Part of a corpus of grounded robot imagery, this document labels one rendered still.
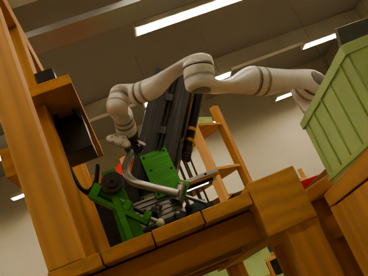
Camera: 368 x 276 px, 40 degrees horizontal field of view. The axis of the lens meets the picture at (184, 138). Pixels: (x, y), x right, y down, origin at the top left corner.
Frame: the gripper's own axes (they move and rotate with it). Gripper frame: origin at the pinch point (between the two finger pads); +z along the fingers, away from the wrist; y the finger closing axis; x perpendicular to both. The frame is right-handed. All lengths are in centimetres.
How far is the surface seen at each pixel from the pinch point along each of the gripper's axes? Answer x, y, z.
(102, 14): -198, 148, 153
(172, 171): -4.0, -13.7, 13.8
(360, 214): 32, -76, -68
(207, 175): -13.2, -25.2, 25.8
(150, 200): 9.9, -10.3, 16.2
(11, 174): 38, 14, -38
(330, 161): 19, -68, -62
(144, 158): -5.4, -0.8, 13.9
